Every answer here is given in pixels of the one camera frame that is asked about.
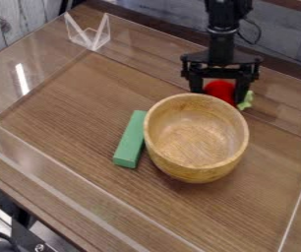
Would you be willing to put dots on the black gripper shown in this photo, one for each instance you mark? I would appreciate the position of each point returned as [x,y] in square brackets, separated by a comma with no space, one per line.
[244,68]

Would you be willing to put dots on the red plush fruit green leaf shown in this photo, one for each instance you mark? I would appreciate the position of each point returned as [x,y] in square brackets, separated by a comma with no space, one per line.
[222,90]

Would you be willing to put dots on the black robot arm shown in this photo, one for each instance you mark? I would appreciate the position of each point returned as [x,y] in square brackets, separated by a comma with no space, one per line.
[225,14]

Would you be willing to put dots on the wooden bowl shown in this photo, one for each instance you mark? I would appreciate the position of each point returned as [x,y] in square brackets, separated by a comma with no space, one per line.
[197,136]

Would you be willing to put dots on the green rectangular block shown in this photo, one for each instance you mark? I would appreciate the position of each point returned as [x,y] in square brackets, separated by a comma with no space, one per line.
[130,146]

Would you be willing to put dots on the clear acrylic tray enclosure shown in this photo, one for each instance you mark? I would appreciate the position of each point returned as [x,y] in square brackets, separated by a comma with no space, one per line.
[67,98]

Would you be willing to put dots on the black metal stand bracket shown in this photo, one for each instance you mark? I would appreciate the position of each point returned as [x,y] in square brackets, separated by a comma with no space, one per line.
[27,240]

